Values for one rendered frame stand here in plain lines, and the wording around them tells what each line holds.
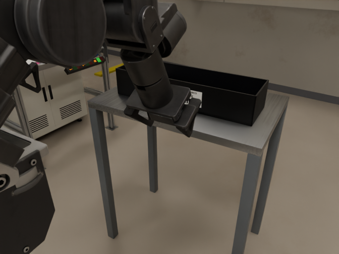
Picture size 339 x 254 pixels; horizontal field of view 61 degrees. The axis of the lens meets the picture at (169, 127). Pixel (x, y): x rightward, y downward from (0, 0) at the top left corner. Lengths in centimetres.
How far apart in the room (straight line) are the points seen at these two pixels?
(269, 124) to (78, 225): 120
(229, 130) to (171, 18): 57
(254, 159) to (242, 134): 9
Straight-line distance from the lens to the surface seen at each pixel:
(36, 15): 26
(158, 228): 170
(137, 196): 188
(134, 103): 51
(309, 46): 338
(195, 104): 51
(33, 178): 46
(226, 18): 361
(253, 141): 93
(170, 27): 47
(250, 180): 98
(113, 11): 39
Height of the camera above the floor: 128
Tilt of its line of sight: 30 degrees down
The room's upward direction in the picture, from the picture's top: straight up
